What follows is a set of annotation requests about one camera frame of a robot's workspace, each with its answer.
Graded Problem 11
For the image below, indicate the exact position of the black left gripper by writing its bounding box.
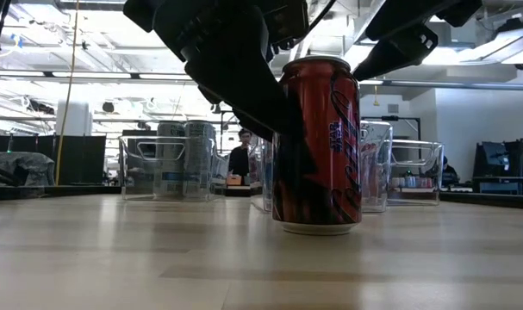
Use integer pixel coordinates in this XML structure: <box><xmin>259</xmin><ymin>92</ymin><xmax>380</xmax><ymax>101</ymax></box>
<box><xmin>122</xmin><ymin>0</ymin><xmax>303</xmax><ymax>141</ymax></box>

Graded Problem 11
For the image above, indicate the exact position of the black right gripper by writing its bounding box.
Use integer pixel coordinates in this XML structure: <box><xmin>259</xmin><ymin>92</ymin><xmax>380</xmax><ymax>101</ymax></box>
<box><xmin>354</xmin><ymin>0</ymin><xmax>484</xmax><ymax>82</ymax></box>

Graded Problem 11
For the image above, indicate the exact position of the tall grey can blue band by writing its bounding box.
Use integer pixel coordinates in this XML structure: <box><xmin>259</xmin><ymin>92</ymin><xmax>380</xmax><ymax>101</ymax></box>
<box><xmin>156</xmin><ymin>121</ymin><xmax>185</xmax><ymax>200</ymax></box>
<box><xmin>183</xmin><ymin>120</ymin><xmax>217</xmax><ymax>200</ymax></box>

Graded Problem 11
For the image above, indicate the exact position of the clear plastic bin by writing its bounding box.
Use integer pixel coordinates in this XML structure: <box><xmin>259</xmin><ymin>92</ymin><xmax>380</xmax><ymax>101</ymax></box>
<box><xmin>118</xmin><ymin>135</ymin><xmax>219</xmax><ymax>202</ymax></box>
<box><xmin>388</xmin><ymin>139</ymin><xmax>445</xmax><ymax>207</ymax></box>
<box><xmin>250</xmin><ymin>120</ymin><xmax>394</xmax><ymax>214</ymax></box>

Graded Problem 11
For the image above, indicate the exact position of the person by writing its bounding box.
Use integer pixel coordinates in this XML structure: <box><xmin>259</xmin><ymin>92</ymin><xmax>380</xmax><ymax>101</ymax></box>
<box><xmin>227</xmin><ymin>127</ymin><xmax>254</xmax><ymax>177</ymax></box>
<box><xmin>439</xmin><ymin>155</ymin><xmax>460</xmax><ymax>187</ymax></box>

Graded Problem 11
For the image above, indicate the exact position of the dark computer monitor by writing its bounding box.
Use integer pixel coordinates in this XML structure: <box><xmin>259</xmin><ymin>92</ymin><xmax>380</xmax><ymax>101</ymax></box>
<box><xmin>474</xmin><ymin>140</ymin><xmax>523</xmax><ymax>195</ymax></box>

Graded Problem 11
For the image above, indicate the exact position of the long linear light fixture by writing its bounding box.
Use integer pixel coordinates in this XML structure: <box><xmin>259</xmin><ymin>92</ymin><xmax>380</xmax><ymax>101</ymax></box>
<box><xmin>0</xmin><ymin>70</ymin><xmax>193</xmax><ymax>86</ymax></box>

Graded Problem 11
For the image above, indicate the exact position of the white pillar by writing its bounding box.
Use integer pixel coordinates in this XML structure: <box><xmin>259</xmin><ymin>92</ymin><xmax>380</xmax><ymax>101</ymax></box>
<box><xmin>56</xmin><ymin>98</ymin><xmax>94</xmax><ymax>138</ymax></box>

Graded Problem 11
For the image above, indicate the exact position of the black partition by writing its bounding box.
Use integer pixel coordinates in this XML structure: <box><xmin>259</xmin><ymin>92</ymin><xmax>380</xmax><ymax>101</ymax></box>
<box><xmin>0</xmin><ymin>135</ymin><xmax>107</xmax><ymax>187</ymax></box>

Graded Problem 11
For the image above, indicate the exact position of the grey wrapped bundle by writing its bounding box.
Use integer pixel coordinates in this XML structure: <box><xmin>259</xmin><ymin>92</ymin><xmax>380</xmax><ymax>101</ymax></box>
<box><xmin>0</xmin><ymin>150</ymin><xmax>55</xmax><ymax>187</ymax></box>

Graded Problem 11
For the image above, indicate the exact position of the black frame stand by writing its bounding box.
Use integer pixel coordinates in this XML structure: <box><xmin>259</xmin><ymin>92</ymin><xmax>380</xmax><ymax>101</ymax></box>
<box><xmin>360</xmin><ymin>115</ymin><xmax>421</xmax><ymax>143</ymax></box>

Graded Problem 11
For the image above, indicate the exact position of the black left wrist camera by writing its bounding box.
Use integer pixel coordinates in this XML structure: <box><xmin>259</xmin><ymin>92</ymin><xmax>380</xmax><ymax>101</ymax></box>
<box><xmin>267</xmin><ymin>0</ymin><xmax>310</xmax><ymax>47</ymax></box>

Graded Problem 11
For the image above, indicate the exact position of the black aluminium table frame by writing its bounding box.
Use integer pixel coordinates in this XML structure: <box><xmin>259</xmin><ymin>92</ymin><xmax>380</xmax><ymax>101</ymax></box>
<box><xmin>0</xmin><ymin>183</ymin><xmax>523</xmax><ymax>211</ymax></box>

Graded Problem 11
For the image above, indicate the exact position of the long yellow cable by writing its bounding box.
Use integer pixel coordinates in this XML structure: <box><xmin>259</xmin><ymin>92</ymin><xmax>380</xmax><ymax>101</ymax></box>
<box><xmin>55</xmin><ymin>0</ymin><xmax>80</xmax><ymax>187</ymax></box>

